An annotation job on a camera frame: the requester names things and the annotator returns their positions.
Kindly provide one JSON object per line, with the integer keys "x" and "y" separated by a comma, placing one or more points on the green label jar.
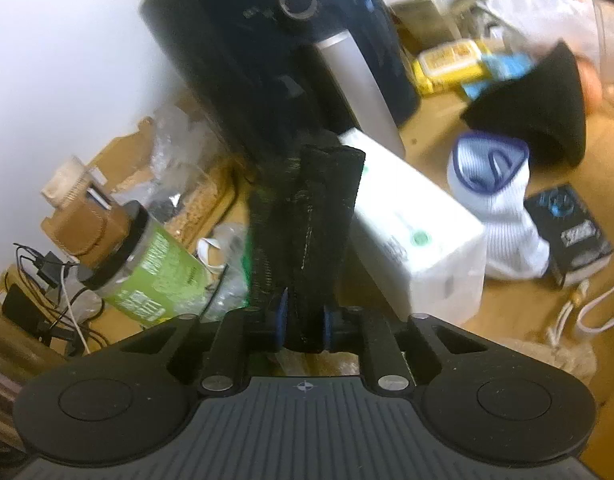
{"x": 152, "y": 270}

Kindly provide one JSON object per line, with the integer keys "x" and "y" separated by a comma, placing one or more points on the white sock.
{"x": 502, "y": 220}

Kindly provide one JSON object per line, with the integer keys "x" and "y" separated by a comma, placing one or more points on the brown leather pouch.
{"x": 87, "y": 225}

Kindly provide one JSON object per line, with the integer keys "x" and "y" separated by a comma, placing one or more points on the white lid bottle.
{"x": 67, "y": 180}

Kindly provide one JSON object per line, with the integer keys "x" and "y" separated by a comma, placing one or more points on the black cloth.
{"x": 547, "y": 105}

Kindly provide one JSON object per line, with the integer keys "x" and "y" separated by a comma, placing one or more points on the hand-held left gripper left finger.
{"x": 282, "y": 317}

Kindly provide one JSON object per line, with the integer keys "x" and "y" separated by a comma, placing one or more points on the black plug charger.
{"x": 46, "y": 269}

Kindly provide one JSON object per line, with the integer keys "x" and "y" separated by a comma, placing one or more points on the large clear plastic bag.
{"x": 552, "y": 5}

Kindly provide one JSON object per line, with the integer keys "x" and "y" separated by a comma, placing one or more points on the white tissue pack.
{"x": 417, "y": 240}

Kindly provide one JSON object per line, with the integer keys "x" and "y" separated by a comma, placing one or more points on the black sock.
{"x": 317, "y": 220}

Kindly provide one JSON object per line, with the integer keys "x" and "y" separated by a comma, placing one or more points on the black power adapter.
{"x": 19, "y": 307}

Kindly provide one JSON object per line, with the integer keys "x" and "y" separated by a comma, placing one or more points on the blue face mask pack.
{"x": 507, "y": 65}

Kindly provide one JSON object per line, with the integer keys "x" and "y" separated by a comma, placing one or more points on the dark blue air fryer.
{"x": 247, "y": 60}

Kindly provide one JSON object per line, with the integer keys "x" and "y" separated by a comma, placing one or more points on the black packet with blue print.
{"x": 572, "y": 230}

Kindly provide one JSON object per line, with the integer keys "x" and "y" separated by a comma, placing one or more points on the crumpled clear plastic bag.
{"x": 227, "y": 270}

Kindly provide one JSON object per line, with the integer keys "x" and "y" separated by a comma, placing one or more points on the tan burlap pouch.
{"x": 562, "y": 360}

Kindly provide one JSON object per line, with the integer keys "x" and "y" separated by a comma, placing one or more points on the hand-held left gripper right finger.
{"x": 329, "y": 325}

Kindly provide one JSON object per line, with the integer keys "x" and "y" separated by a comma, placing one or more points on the clear snack bag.
{"x": 187, "y": 210}

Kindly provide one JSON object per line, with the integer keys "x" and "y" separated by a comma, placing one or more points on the yellow wet wipes pack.
{"x": 447, "y": 62}

